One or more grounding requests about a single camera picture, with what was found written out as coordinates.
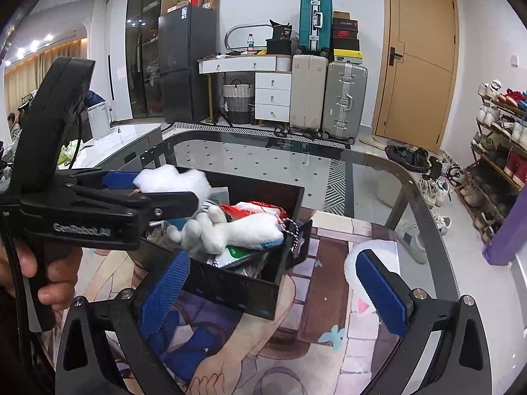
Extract large green packet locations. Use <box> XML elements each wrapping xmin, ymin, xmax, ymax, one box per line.
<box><xmin>212</xmin><ymin>245</ymin><xmax>258</xmax><ymax>269</ymax></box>

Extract white plush with blue tip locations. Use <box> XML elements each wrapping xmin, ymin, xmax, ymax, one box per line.
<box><xmin>169</xmin><ymin>205</ymin><xmax>286</xmax><ymax>256</ymax></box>

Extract white vanity desk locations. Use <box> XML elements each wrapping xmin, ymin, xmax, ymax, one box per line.
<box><xmin>197</xmin><ymin>54</ymin><xmax>294</xmax><ymax>126</ymax></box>

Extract glass display cabinet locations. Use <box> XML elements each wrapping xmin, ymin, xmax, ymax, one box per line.
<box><xmin>125</xmin><ymin>0</ymin><xmax>166</xmax><ymax>121</ymax></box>

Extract black organizer box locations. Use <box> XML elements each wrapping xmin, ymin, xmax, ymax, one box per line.
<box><xmin>139</xmin><ymin>166</ymin><xmax>314</xmax><ymax>322</ymax></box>

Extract red white packet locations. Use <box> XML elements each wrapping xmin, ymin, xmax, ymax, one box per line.
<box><xmin>221</xmin><ymin>201</ymin><xmax>290</xmax><ymax>226</ymax></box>

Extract white counter cabinet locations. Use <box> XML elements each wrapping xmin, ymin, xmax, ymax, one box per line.
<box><xmin>61</xmin><ymin>122</ymin><xmax>164</xmax><ymax>174</ymax></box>

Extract white fluffy plush toy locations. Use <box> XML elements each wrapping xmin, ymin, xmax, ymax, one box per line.
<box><xmin>134</xmin><ymin>165</ymin><xmax>212</xmax><ymax>208</ymax></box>

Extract printed cartoon mat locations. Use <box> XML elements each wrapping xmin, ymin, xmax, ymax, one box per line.
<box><xmin>80</xmin><ymin>210</ymin><xmax>418</xmax><ymax>395</ymax></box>

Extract dark grey fridge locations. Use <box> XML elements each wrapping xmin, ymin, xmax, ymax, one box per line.
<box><xmin>158</xmin><ymin>5</ymin><xmax>220</xmax><ymax>124</ymax></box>

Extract person's left forearm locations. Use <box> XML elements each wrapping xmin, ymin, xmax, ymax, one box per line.
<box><xmin>0</xmin><ymin>288</ymin><xmax>56</xmax><ymax>395</ymax></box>

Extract beige curtain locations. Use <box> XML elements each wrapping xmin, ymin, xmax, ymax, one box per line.
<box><xmin>3</xmin><ymin>39</ymin><xmax>88</xmax><ymax>126</ymax></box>

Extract silver suitcase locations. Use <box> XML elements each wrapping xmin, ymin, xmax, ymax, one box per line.
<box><xmin>321</xmin><ymin>60</ymin><xmax>369</xmax><ymax>141</ymax></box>

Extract wooden shoe rack with shoes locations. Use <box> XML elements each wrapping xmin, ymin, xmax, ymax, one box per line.
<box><xmin>462</xmin><ymin>79</ymin><xmax>527</xmax><ymax>244</ymax></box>

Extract black paper bag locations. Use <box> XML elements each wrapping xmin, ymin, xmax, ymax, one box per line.
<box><xmin>269</xmin><ymin>19</ymin><xmax>294</xmax><ymax>42</ymax></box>

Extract grey white laundry basket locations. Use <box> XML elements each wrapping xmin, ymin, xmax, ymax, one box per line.
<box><xmin>222</xmin><ymin>78</ymin><xmax>255</xmax><ymax>125</ymax></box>

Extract oval mirror frame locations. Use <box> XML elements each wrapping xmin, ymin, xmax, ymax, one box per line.
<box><xmin>225</xmin><ymin>22</ymin><xmax>290</xmax><ymax>57</ymax></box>

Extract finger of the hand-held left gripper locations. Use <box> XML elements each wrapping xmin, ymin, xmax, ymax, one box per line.
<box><xmin>62</xmin><ymin>170</ymin><xmax>141</xmax><ymax>192</ymax></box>
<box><xmin>77</xmin><ymin>184</ymin><xmax>204</xmax><ymax>233</ymax></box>

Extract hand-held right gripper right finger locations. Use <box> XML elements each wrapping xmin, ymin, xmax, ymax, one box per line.
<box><xmin>355</xmin><ymin>250</ymin><xmax>485</xmax><ymax>395</ymax></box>

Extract yellow black shoe box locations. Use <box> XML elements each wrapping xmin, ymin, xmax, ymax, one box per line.
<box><xmin>333</xmin><ymin>49</ymin><xmax>364</xmax><ymax>66</ymax></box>

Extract purple bag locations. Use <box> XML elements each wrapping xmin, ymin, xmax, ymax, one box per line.
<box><xmin>483</xmin><ymin>201</ymin><xmax>527</xmax><ymax>269</ymax></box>

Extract teal suitcase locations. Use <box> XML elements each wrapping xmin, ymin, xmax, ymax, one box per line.
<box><xmin>299</xmin><ymin>0</ymin><xmax>334</xmax><ymax>57</ymax></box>

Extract ball chain keychain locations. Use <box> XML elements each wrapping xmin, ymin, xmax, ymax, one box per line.
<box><xmin>279</xmin><ymin>218</ymin><xmax>310</xmax><ymax>261</ymax></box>

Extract beige suitcase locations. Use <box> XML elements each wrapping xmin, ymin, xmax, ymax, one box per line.
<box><xmin>289</xmin><ymin>54</ymin><xmax>329</xmax><ymax>133</ymax></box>

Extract white sneakers on floor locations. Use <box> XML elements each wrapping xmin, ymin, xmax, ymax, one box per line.
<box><xmin>395</xmin><ymin>151</ymin><xmax>464</xmax><ymax>265</ymax></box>

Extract wooden door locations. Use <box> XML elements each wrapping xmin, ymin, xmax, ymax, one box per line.
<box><xmin>372</xmin><ymin>0</ymin><xmax>459</xmax><ymax>154</ymax></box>

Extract black square box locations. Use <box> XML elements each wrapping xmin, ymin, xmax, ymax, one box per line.
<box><xmin>266</xmin><ymin>39</ymin><xmax>294</xmax><ymax>55</ymax></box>

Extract person's left hand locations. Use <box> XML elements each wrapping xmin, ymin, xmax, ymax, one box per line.
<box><xmin>0</xmin><ymin>241</ymin><xmax>84</xmax><ymax>310</ymax></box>

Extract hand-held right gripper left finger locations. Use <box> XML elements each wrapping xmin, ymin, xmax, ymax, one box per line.
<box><xmin>55</xmin><ymin>250</ymin><xmax>192</xmax><ymax>395</ymax></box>

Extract white appliance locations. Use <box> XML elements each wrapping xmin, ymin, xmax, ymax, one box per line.
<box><xmin>86</xmin><ymin>102</ymin><xmax>113</xmax><ymax>139</ymax></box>

